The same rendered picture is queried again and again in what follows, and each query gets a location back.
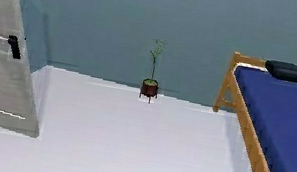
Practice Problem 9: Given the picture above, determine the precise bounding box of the black pillow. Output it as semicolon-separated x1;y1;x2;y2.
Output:
262;58;297;86

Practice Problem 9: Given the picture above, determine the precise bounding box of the houseplant in red pot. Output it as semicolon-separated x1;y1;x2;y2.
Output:
138;37;169;106

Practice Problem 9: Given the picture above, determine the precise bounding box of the black door handle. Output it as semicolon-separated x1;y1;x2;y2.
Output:
4;34;26;61

